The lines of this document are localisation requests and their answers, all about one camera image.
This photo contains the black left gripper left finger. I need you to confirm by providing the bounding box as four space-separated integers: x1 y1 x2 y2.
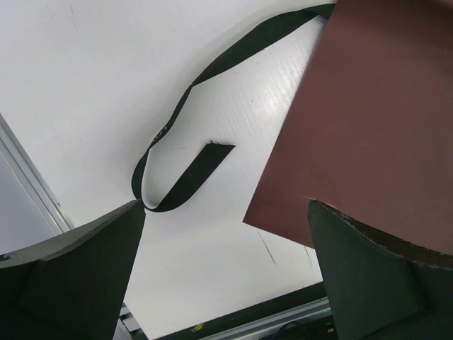
1 200 145 339

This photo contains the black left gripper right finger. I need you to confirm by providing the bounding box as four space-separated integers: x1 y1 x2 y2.
308 200 452 339

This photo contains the red and maroon wrapping paper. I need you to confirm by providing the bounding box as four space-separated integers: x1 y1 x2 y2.
244 0 452 254

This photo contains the black ribbon with gold lettering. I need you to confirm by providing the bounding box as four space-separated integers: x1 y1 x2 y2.
131 4 335 213

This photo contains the aluminium frame rail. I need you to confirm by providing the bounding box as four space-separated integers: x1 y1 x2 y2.
1 115 75 234

